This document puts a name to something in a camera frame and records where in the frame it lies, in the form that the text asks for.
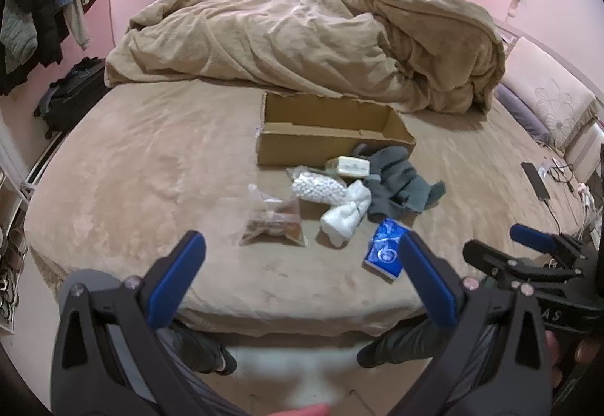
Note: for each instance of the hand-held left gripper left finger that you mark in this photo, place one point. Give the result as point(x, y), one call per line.
point(177, 277)

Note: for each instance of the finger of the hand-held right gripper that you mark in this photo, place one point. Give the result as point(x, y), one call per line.
point(531, 235)
point(490, 261)

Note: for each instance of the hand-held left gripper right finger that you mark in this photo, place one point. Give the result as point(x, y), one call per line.
point(430, 286)

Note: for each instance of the blue tissue packet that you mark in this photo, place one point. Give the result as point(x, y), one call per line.
point(383, 251)

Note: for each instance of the grey socks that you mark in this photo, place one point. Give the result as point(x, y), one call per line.
point(401, 182)

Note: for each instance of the white socks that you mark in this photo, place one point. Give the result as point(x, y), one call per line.
point(347, 213)

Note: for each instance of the clear bag of brown snacks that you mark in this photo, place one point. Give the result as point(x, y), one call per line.
point(276, 222)

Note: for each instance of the clear bag of white beads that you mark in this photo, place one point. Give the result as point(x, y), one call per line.
point(316, 185)

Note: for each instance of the brown cardboard box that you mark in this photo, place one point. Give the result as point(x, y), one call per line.
point(325, 133)

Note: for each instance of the person's right hand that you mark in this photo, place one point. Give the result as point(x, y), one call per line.
point(587, 352)

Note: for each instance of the black phone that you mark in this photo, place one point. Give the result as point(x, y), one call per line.
point(535, 180)

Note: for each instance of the white charger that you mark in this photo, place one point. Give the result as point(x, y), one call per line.
point(585, 196)

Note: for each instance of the person's right leg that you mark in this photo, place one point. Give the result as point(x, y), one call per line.
point(391, 345)

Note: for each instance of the beige round bed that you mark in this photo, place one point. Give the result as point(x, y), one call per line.
point(155, 189)

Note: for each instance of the grey pillow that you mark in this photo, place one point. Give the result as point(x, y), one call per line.
point(521, 111)

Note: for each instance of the white floral pillow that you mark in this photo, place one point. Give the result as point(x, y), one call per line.
point(547, 100)

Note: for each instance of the bed headboard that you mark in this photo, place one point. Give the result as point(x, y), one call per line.
point(566, 59)

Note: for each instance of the black suitcase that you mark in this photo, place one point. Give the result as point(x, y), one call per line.
point(73, 95)

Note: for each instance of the beige duvet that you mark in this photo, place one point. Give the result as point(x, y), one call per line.
point(302, 43)

